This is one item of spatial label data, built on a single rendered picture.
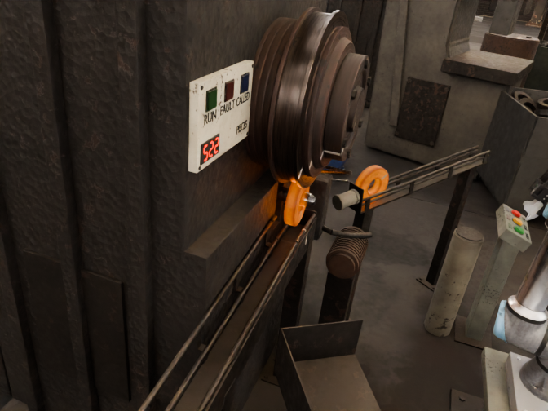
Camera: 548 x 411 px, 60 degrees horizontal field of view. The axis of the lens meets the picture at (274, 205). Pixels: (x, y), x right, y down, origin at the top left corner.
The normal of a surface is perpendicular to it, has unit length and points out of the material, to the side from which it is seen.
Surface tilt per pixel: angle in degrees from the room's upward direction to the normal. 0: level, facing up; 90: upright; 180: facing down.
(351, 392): 5
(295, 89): 69
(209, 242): 0
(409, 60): 90
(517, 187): 90
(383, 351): 0
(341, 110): 76
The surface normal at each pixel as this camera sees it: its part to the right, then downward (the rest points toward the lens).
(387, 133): -0.56, 0.34
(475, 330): -0.35, 0.42
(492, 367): 0.10, -0.87
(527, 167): -0.10, 0.47
